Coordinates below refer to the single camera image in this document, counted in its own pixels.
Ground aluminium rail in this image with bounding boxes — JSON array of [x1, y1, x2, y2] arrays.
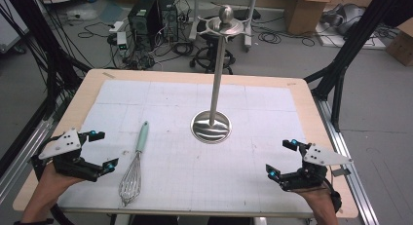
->
[[313, 95, 380, 225], [0, 117, 56, 205]]

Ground person's right hand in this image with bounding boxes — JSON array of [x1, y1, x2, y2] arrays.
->
[[291, 181, 335, 205]]

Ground white metal stand frame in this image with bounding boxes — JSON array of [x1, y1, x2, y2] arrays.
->
[[188, 0, 260, 53]]

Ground tall cardboard box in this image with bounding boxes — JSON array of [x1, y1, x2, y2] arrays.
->
[[283, 0, 334, 36]]

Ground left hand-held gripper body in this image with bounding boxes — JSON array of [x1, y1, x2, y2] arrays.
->
[[30, 128, 100, 183]]

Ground black metal frame stand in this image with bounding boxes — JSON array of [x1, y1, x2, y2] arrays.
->
[[5, 0, 94, 121], [304, 0, 413, 133]]

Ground white cabinet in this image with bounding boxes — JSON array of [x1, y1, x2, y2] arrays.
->
[[0, 0, 29, 55]]

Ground coiled black floor cable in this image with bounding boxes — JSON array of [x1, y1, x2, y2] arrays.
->
[[252, 16, 317, 48]]

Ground large black computer tower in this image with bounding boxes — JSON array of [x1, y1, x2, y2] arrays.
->
[[128, 0, 161, 52]]

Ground black rolling stool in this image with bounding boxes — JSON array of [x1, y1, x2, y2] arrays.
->
[[189, 32, 237, 76]]

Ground person's left hand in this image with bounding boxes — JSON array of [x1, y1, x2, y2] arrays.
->
[[37, 162, 84, 195]]

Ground tall metal utensil stand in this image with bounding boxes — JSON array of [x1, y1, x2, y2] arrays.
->
[[189, 4, 254, 145]]

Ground black wrist strap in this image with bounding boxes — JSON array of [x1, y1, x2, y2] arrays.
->
[[324, 177, 343, 214]]

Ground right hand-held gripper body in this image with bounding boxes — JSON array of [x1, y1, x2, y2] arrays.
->
[[278, 142, 355, 192]]

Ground white power adapter box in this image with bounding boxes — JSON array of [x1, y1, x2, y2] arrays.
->
[[116, 31, 129, 51]]

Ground whisk with mint green handle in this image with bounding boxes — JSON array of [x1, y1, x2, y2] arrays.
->
[[118, 121, 150, 207]]

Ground small black computer tower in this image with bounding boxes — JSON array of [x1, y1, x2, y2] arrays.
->
[[157, 0, 180, 43]]

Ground white grid paper mat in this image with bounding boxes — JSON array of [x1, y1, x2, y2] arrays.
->
[[57, 79, 315, 215]]

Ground grey headset device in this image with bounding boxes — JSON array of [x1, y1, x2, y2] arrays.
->
[[320, 3, 367, 36]]

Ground white power strip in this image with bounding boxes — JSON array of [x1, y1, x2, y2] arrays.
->
[[108, 20, 126, 35]]

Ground low cardboard box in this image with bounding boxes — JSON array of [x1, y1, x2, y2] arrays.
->
[[385, 18, 413, 68]]

